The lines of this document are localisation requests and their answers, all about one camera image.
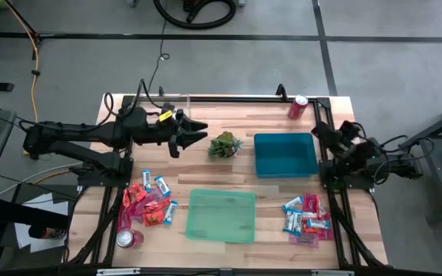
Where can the blue white candy bar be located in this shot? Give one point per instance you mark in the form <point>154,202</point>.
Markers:
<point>162,186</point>
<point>318,224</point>
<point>170,212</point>
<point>146,180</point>
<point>292,202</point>
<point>293,222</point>

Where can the silver metal bracket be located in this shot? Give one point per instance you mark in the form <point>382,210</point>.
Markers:
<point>118,271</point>
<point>332,272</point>

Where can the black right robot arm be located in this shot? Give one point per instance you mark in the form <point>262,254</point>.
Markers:
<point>393,166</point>

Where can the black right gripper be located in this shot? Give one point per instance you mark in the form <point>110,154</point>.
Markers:
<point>338,145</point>

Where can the blue plastic bin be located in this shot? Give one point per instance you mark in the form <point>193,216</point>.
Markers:
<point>284,155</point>

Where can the white paper sheets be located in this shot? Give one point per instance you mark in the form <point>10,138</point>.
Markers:
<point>40,245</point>

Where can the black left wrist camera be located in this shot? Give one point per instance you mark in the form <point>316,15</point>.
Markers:
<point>168,107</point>

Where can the clear plastic bin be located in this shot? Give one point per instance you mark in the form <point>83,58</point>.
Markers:
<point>181,102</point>

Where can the red soda can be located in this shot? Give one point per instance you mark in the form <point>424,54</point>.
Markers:
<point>297,108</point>
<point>129,238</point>

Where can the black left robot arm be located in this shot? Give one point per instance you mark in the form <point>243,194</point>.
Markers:
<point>90,132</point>

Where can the small potted succulent plant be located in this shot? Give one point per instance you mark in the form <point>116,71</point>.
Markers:
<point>224,145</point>

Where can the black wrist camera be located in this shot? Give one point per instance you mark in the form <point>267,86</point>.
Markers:
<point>350,128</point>
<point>168,107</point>

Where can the green translucent plastic bin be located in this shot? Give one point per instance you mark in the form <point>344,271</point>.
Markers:
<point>221,216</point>

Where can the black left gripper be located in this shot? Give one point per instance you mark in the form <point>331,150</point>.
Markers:
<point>159,132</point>

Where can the black furniture beam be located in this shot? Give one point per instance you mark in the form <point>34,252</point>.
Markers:
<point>14,212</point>

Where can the red chocolate wafer wrapper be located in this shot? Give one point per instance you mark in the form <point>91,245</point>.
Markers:
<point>126,198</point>
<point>156,206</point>

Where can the black aluminium table frame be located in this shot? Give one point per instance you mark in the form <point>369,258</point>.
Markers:
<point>244,99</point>

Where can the black orange tool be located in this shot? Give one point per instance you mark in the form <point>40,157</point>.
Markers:
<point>46,232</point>

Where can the black tripod stand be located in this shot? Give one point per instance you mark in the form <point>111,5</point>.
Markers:
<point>21,18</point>

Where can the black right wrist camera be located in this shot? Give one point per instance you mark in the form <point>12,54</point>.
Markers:
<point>350,128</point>

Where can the yellow tag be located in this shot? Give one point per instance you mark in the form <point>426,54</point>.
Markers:
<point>165,115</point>

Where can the orange peanut butter cup pack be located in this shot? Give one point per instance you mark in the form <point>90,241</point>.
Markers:
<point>310,230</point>
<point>154,219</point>
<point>138,190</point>

